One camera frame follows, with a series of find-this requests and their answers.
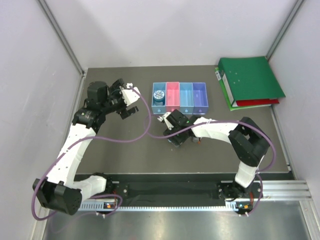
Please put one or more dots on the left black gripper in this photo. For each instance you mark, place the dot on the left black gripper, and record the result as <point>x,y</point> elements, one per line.
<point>115,90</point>

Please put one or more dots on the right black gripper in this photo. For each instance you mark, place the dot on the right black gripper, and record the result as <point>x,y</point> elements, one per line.
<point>177,141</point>

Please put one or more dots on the blue slime jar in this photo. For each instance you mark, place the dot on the blue slime jar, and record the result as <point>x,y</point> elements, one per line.
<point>159,98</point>

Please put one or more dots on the purple drawer box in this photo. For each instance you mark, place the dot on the purple drawer box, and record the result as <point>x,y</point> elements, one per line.
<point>200,98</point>

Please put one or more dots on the pink drawer box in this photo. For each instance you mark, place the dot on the pink drawer box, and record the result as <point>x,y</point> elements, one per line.
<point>172,96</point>

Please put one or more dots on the light green folder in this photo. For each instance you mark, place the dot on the light green folder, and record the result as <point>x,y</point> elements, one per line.
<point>225,94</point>

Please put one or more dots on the red folder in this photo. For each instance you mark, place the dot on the red folder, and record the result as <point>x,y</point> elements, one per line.
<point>255,102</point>

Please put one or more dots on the dark green binder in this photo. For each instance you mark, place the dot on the dark green binder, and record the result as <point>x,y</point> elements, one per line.
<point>249,78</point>

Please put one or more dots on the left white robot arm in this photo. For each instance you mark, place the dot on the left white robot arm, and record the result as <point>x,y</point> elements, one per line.
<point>85,125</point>

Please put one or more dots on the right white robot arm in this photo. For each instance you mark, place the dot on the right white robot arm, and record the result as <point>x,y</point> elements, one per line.
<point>248,143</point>

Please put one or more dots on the grey blue glue stick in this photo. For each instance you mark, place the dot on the grey blue glue stick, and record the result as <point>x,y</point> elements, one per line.
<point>196,139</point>

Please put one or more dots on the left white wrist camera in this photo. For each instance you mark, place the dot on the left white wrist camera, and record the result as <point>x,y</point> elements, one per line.
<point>129,93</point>

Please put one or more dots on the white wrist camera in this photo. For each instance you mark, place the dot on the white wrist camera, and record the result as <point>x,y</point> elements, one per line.
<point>129,93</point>
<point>164,119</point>

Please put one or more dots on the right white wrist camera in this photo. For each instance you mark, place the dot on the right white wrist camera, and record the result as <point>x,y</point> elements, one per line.
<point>164,119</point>

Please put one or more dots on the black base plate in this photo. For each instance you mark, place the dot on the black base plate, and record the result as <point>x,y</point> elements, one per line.
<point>211,184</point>

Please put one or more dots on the grey slotted cable duct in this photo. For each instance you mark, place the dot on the grey slotted cable duct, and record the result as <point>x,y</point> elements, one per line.
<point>101,206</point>

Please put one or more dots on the aluminium front rail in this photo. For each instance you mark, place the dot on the aluminium front rail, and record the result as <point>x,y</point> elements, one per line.
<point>287,191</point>

